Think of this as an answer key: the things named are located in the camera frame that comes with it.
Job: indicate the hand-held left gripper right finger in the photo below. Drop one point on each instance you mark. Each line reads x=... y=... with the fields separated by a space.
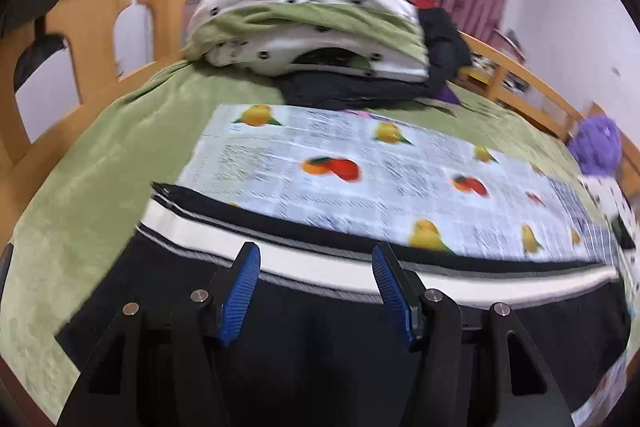
x=392 y=294

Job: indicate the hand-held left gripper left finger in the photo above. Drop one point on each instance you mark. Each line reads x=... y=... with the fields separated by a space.
x=241 y=292

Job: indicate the black pants with white waistband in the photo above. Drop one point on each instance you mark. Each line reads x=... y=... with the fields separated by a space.
x=320 y=322

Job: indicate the fruit print sheet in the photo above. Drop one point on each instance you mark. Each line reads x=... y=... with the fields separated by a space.
x=300 y=197

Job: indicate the green blanket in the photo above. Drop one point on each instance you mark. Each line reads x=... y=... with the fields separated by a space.
x=100 y=157

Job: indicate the purple cloth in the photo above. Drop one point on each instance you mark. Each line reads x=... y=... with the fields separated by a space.
x=448 y=96

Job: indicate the dark folded garment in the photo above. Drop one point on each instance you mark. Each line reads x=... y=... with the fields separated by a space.
x=350 y=91

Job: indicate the white dotted pillow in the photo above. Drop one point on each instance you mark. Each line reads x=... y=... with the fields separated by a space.
x=607 y=197

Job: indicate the purple plush toy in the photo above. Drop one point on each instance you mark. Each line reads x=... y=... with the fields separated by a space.
x=597 y=144

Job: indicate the black jacket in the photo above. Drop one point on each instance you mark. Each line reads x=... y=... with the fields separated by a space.
x=447 y=42

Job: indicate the red cloth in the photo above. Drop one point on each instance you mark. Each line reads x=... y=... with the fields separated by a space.
x=424 y=2

